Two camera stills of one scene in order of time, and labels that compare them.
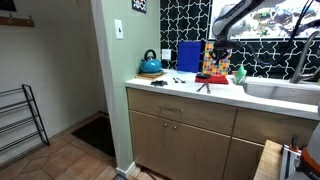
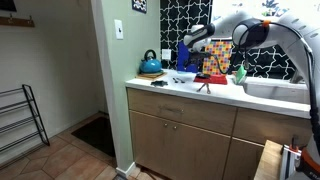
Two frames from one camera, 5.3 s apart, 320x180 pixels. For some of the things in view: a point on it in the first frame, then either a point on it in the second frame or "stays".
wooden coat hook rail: [24, 22] stays
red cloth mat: [218, 79] stays
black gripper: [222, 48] to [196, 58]
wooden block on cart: [269, 166] stays
